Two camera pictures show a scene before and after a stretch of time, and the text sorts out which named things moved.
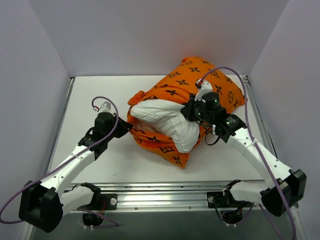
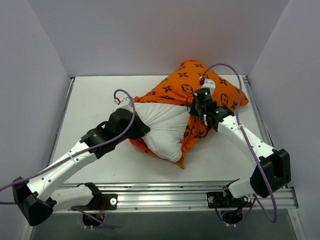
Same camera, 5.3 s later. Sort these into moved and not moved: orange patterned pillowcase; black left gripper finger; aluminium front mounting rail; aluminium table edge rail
Moved: black left gripper finger; orange patterned pillowcase
Not moved: aluminium front mounting rail; aluminium table edge rail
